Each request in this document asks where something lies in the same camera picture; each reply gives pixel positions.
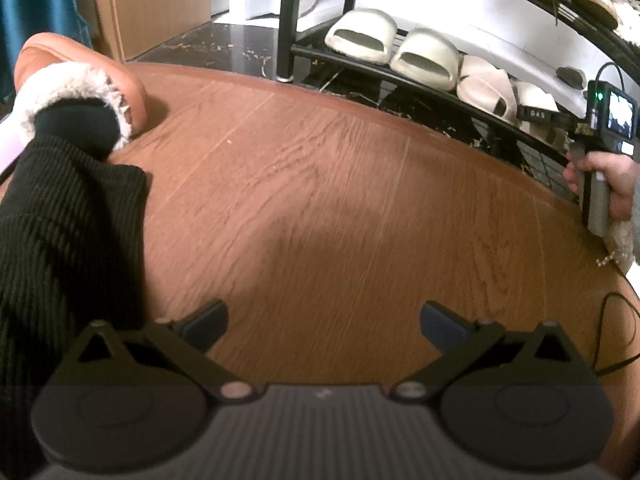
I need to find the pink cross-strap mule shoe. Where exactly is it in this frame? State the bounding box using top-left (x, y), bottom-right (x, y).
top-left (512, 81), bottom-right (565, 148)
top-left (457, 55), bottom-right (518, 126)

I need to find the pale green slide slipper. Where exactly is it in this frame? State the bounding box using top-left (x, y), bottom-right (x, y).
top-left (390, 27), bottom-right (461, 91)
top-left (324, 9), bottom-right (398, 65)

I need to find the person's right hand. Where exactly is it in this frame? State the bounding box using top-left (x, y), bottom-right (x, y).
top-left (563, 152), bottom-right (639, 221)

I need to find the grey floor pebble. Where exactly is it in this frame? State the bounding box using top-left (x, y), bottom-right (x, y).
top-left (555, 66), bottom-right (587, 90)

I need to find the white floral pearl flat shoe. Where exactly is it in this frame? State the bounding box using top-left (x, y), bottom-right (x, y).
top-left (597, 220), bottom-right (636, 275)

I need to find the black knit trouser leg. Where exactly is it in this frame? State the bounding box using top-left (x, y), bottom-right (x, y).
top-left (1, 99), bottom-right (148, 479)

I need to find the black metal shoe rack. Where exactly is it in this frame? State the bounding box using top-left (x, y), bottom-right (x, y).
top-left (275, 0), bottom-right (640, 196)

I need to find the pink white box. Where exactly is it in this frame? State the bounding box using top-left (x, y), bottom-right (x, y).
top-left (0, 114), bottom-right (32, 174)

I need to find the orange fur-lined slipper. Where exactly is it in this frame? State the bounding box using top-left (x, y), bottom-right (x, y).
top-left (9, 32), bottom-right (148, 150)

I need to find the teal curtain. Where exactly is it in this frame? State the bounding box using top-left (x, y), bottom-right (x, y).
top-left (0, 0), bottom-right (91, 103)

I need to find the black cable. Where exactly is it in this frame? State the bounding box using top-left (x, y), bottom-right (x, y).
top-left (592, 290), bottom-right (640, 377)

